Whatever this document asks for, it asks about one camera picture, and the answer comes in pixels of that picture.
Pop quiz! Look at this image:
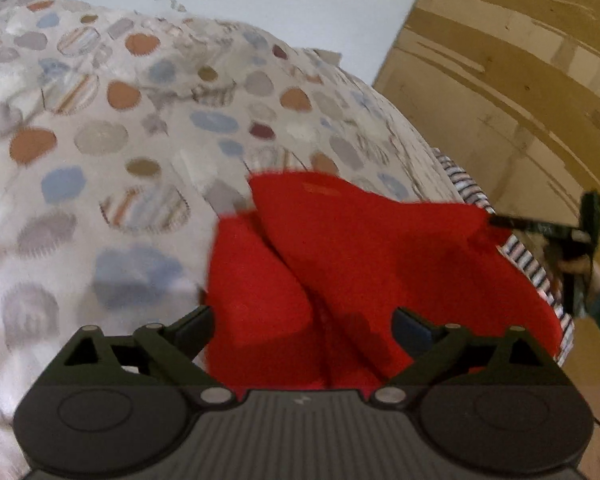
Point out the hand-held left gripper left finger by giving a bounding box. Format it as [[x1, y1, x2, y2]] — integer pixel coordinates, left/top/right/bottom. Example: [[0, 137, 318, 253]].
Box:
[[27, 305, 236, 406]]

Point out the red knit sweater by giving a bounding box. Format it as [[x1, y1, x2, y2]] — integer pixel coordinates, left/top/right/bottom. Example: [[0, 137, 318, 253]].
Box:
[[202, 170, 563, 393]]

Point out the spotted quilt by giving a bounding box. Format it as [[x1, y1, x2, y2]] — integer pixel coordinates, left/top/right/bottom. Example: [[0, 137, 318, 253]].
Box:
[[0, 0, 481, 480]]

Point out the wooden board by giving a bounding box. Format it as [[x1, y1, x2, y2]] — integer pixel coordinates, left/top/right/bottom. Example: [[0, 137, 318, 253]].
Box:
[[372, 0, 600, 286]]

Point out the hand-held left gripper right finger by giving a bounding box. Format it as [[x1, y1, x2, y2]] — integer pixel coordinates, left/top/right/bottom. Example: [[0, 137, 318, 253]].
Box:
[[372, 307, 573, 406]]

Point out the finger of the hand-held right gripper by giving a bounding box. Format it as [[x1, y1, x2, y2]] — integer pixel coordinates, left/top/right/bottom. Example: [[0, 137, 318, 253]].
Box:
[[489, 215, 588, 242]]

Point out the striped bedsheet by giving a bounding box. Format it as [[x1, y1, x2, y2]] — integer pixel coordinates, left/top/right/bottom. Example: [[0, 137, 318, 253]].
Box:
[[432, 147, 576, 366]]

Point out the person's right hand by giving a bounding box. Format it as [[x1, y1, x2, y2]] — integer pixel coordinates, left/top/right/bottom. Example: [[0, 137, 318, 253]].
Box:
[[555, 255, 597, 281]]

